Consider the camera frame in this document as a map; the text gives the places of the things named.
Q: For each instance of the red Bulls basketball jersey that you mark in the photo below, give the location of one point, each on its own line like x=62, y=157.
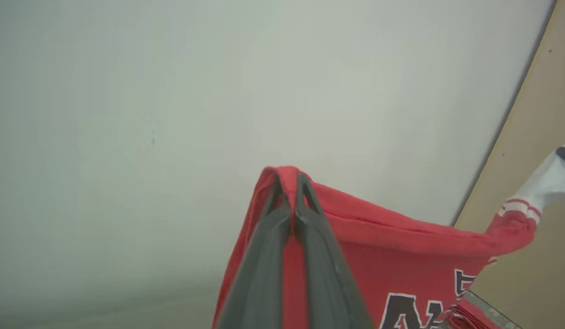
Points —
x=401, y=256

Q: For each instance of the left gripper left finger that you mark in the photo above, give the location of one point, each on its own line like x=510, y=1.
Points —
x=259, y=283

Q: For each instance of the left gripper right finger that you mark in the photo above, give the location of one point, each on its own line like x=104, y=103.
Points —
x=328, y=283

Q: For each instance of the red shorts white side stripe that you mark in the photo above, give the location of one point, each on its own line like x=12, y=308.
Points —
x=470, y=317

